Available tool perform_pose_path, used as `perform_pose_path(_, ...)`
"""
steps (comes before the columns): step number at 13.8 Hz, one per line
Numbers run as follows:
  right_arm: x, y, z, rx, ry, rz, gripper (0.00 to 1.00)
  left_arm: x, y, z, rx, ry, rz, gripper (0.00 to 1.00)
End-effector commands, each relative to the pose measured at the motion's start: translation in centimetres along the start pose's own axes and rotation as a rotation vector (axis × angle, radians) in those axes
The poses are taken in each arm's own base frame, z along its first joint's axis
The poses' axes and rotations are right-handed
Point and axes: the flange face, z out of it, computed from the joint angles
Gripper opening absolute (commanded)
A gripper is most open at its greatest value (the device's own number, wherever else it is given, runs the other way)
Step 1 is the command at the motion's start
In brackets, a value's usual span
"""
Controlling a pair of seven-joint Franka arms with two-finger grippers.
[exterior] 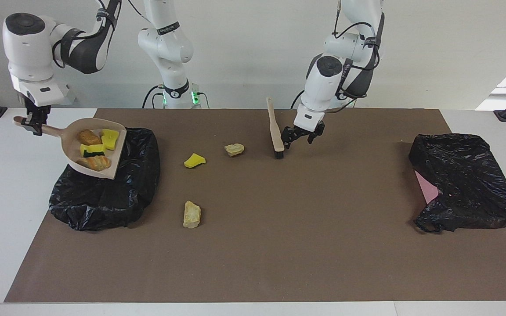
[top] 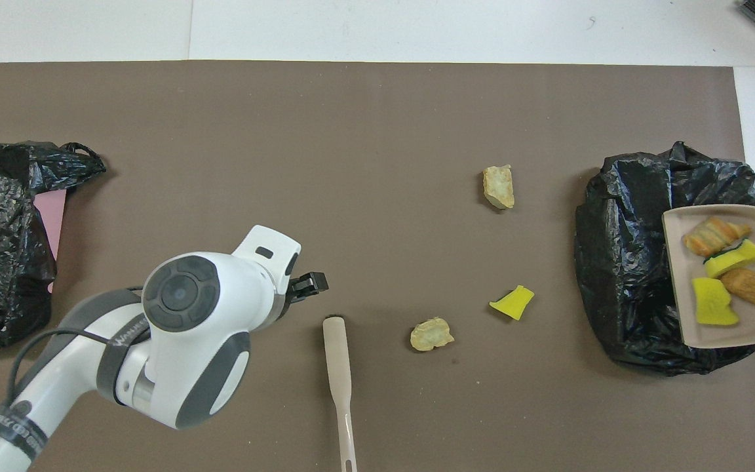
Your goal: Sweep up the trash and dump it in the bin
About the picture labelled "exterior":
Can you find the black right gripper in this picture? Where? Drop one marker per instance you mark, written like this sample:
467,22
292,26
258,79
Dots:
37,109

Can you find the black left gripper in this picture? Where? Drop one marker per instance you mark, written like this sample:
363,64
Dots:
305,133

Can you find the beige brush with black bristles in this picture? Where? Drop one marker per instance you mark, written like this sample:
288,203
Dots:
275,131

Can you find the beige plastic dustpan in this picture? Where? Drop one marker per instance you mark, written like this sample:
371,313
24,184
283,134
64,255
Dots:
70,140

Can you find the brown sponge lump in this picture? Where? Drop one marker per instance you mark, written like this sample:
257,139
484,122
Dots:
89,137

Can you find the notched yellow sponge piece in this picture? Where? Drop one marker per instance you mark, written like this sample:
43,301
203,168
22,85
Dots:
92,149

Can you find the small beige sponge piece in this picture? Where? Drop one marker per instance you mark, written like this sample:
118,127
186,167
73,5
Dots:
234,149

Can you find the orange tinted beige sponge piece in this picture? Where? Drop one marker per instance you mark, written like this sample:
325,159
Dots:
95,163

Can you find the yellow sponge chunk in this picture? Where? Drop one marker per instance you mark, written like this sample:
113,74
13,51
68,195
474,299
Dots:
110,139

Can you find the yellow sponge wedge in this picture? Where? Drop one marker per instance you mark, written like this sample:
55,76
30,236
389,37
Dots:
193,161

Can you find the long beige sponge piece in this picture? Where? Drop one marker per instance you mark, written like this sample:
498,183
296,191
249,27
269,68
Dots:
192,214

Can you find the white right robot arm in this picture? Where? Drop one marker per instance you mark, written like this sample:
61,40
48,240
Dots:
29,48

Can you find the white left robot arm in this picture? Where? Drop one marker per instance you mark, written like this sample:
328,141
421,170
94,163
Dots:
323,83

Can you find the black bag lined bin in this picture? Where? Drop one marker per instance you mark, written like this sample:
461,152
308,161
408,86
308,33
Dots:
117,197

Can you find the pink plastic bin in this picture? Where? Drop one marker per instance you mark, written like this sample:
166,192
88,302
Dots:
426,188

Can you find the white power strip box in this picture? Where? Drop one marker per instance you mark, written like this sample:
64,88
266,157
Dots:
73,97

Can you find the brown table mat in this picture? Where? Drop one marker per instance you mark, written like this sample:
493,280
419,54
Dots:
235,272

